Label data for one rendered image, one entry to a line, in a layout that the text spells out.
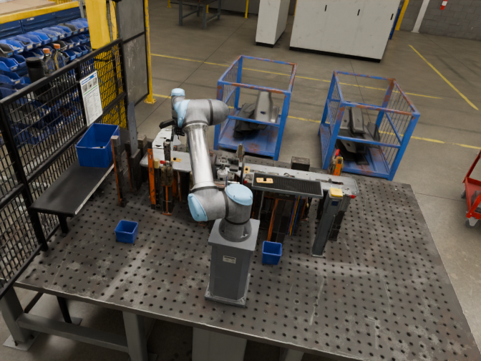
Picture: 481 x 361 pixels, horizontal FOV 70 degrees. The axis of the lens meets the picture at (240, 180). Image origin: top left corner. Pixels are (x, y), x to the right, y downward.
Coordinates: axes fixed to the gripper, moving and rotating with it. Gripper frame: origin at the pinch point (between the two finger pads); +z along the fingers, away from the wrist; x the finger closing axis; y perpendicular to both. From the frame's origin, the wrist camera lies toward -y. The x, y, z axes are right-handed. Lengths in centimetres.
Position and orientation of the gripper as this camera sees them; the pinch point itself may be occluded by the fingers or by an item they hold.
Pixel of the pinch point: (174, 144)
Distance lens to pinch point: 217.5
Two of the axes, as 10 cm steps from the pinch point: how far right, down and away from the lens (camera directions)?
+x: 1.1, -5.5, 8.3
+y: 9.9, 1.5, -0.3
